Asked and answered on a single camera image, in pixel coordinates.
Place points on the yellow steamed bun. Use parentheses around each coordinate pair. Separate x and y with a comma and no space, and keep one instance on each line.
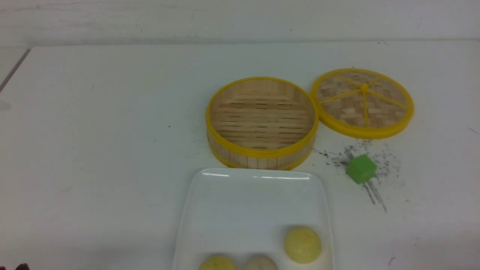
(217,262)
(302,244)

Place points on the white steamed bun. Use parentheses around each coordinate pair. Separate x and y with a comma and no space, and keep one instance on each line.
(260,262)

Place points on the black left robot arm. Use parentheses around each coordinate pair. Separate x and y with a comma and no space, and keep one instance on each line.
(23,266)

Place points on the white rectangular plate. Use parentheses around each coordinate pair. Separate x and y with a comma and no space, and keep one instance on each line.
(240,213)

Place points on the yellow-rimmed bamboo steamer basket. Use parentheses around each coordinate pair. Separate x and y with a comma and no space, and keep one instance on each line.
(261,123)

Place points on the green cube block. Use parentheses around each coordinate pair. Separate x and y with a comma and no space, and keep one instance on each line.
(361,169)

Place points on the yellow-rimmed bamboo steamer lid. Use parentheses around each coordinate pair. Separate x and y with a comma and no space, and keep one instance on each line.
(362,104)

